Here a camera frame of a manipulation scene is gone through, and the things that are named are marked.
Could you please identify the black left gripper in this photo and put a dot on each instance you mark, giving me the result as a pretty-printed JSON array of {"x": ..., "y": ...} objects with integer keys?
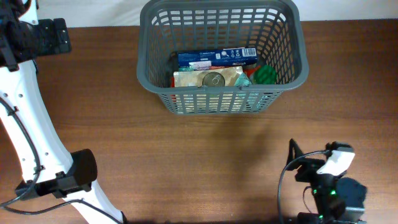
[{"x": 56, "y": 41}]

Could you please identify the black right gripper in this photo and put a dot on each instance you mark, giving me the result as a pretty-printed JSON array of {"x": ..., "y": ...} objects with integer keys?
[{"x": 311, "y": 165}]

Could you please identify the green lid jar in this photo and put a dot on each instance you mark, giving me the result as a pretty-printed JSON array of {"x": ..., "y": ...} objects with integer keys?
[{"x": 264, "y": 75}]

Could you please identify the mint green wipes packet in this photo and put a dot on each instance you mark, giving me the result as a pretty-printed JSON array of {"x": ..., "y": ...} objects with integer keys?
[{"x": 243, "y": 81}]

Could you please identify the orange spaghetti packet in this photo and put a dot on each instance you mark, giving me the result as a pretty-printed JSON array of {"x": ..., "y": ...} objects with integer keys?
[{"x": 202, "y": 103}]

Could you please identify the metal tin can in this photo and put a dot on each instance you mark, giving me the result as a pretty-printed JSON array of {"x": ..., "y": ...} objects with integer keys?
[{"x": 213, "y": 79}]

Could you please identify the grey plastic laundry basket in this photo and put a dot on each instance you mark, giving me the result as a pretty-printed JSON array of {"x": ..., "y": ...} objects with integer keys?
[{"x": 272, "y": 28}]

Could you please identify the beige grain bag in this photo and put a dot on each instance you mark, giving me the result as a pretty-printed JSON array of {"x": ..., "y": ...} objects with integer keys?
[{"x": 194, "y": 78}]

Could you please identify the blue tissue box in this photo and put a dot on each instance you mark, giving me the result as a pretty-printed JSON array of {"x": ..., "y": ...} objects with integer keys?
[{"x": 207, "y": 59}]

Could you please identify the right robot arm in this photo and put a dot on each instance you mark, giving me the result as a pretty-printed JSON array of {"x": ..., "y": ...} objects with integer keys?
[{"x": 338, "y": 199}]

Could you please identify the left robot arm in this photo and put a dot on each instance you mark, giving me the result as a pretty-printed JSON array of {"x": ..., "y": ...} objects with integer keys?
[{"x": 47, "y": 166}]

